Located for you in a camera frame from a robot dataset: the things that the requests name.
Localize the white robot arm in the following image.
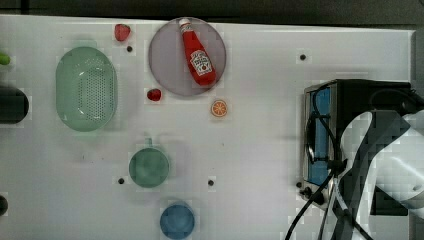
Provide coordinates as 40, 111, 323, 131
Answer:
321, 111, 423, 240

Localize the orange slice toy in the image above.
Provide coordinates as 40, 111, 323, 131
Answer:
210, 100, 228, 117

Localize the red ketchup bottle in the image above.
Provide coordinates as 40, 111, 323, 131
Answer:
178, 18, 216, 86

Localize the red strawberry toy near plate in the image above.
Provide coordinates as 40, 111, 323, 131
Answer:
147, 88, 162, 102

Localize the lilac round plate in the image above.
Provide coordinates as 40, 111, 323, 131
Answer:
148, 17, 226, 97

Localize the blue plastic cup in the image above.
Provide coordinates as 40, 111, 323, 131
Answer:
159, 202, 195, 240

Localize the red strawberry toy at edge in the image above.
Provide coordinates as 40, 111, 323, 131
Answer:
114, 24, 131, 42

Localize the green perforated colander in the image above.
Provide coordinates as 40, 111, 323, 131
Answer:
55, 46, 118, 132

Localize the black frying pan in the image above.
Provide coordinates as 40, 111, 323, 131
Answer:
0, 87, 29, 124

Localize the green pepper toy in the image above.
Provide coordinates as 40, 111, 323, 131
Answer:
0, 53, 11, 65

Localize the dark round object lower left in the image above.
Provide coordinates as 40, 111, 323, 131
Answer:
0, 196, 8, 216

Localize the green mug with handle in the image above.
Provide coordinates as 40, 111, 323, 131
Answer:
128, 138, 170, 188

